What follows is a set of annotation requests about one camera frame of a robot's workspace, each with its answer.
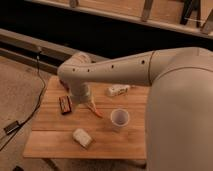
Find dark chocolate bar packet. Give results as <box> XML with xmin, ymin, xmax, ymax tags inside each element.
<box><xmin>59</xmin><ymin>96</ymin><xmax>72</xmax><ymax>115</ymax></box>

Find black power adapter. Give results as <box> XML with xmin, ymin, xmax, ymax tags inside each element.
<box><xmin>4</xmin><ymin>121</ymin><xmax>20</xmax><ymax>135</ymax></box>

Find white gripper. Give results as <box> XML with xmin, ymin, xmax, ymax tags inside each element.
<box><xmin>69</xmin><ymin>83</ymin><xmax>103</xmax><ymax>118</ymax></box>

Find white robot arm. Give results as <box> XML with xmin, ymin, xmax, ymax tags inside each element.
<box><xmin>57</xmin><ymin>47</ymin><xmax>213</xmax><ymax>171</ymax></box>

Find black cable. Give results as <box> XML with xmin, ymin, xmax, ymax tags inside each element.
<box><xmin>0</xmin><ymin>49</ymin><xmax>48</xmax><ymax>151</ymax></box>

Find white sponge block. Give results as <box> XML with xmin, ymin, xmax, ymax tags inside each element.
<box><xmin>73</xmin><ymin>129</ymin><xmax>93</xmax><ymax>148</ymax></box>

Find white crumpled packet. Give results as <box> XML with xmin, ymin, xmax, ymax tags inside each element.
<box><xmin>106</xmin><ymin>84</ymin><xmax>130</xmax><ymax>97</ymax></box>

